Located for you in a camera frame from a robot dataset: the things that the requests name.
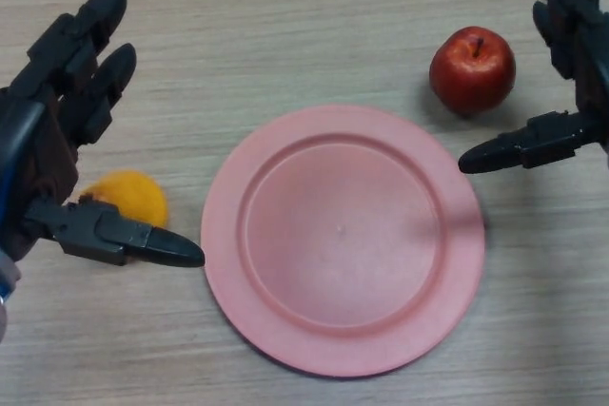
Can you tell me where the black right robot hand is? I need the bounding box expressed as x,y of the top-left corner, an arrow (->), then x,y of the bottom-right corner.
457,0 -> 609,176

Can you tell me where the yellow pear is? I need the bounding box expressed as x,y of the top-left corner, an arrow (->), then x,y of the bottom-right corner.
75,168 -> 168,232

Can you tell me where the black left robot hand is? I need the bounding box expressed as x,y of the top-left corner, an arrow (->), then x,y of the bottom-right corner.
0,0 -> 206,269

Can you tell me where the pink round plate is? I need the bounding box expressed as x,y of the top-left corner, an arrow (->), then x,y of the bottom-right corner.
200,104 -> 486,377

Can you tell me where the red apple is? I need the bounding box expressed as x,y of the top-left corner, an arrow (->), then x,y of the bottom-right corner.
428,26 -> 517,117

